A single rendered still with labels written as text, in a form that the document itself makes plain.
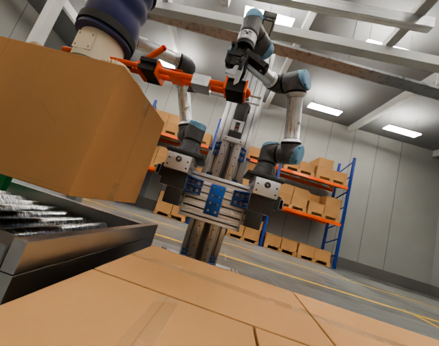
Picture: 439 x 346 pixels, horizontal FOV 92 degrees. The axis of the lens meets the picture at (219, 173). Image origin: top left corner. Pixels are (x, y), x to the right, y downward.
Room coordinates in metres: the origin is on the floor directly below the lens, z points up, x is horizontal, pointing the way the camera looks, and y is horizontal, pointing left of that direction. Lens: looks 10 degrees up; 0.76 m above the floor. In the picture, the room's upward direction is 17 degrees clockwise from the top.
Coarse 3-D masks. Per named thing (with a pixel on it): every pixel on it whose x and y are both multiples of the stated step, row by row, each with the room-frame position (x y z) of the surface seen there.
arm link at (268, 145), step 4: (264, 144) 1.27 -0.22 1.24; (268, 144) 1.25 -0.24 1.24; (272, 144) 1.24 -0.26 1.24; (276, 144) 1.25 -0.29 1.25; (264, 148) 1.26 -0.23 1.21; (268, 148) 1.25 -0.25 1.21; (272, 148) 1.23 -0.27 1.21; (276, 148) 1.21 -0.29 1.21; (260, 152) 1.29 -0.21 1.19; (264, 152) 1.26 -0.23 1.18; (268, 152) 1.24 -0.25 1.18; (272, 152) 1.22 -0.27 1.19; (260, 156) 1.28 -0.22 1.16; (264, 156) 1.25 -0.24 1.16; (268, 156) 1.24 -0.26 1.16; (272, 156) 1.23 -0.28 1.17; (268, 160) 1.24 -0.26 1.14; (272, 160) 1.25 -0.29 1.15
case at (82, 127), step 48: (0, 48) 0.62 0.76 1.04; (48, 48) 0.60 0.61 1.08; (0, 96) 0.61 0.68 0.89; (48, 96) 0.59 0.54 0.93; (96, 96) 0.58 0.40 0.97; (144, 96) 0.73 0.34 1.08; (0, 144) 0.60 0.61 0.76; (48, 144) 0.59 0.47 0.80; (96, 144) 0.60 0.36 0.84; (144, 144) 0.86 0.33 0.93; (96, 192) 0.68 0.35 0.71
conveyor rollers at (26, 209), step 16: (0, 192) 1.08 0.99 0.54; (0, 208) 0.83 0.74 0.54; (16, 208) 0.90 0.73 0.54; (32, 208) 0.97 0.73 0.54; (48, 208) 1.05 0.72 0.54; (0, 224) 0.67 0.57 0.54; (16, 224) 0.72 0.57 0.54; (32, 224) 0.78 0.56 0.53; (48, 224) 0.84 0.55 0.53; (64, 224) 0.83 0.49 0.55; (80, 224) 0.90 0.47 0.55; (96, 224) 1.00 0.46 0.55
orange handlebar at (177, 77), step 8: (64, 48) 0.80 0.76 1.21; (128, 64) 0.77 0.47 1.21; (136, 64) 0.76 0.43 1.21; (136, 72) 0.81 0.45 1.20; (160, 72) 0.76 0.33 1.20; (168, 72) 0.75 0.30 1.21; (176, 72) 0.74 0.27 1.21; (168, 80) 0.80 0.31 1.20; (176, 80) 0.77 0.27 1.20; (184, 80) 0.78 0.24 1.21; (216, 80) 0.72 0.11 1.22; (216, 88) 0.76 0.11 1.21; (248, 88) 0.72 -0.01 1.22; (248, 96) 0.74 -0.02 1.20
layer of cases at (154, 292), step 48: (48, 288) 0.42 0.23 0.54; (96, 288) 0.47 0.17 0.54; (144, 288) 0.53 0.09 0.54; (192, 288) 0.61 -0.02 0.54; (240, 288) 0.73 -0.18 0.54; (0, 336) 0.29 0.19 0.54; (48, 336) 0.32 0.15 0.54; (96, 336) 0.34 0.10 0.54; (144, 336) 0.37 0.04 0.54; (192, 336) 0.41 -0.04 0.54; (240, 336) 0.45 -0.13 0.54; (288, 336) 0.51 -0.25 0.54; (336, 336) 0.59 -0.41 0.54; (384, 336) 0.69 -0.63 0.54
